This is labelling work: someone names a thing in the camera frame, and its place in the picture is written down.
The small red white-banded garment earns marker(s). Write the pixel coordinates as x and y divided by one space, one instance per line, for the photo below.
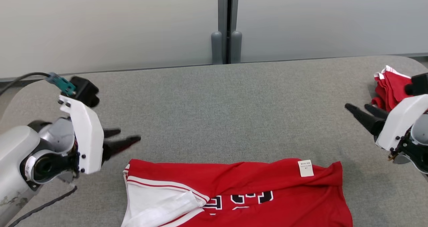
389 90

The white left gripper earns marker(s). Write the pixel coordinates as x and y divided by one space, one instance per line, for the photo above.
88 140

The grey partition post with feet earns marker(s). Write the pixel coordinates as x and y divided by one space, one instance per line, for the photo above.
221 13

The large red Bulls jersey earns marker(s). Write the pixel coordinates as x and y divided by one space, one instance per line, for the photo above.
267 180

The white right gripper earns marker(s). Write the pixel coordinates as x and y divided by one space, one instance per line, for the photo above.
398 120

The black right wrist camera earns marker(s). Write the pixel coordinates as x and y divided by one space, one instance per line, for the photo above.
419 85

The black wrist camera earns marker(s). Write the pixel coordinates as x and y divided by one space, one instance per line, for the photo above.
419 85
85 90

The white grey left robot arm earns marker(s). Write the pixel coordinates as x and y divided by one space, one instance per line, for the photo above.
16 153

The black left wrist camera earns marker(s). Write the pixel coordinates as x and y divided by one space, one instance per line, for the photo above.
85 90

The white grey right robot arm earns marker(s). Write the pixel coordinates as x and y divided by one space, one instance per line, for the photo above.
421 130

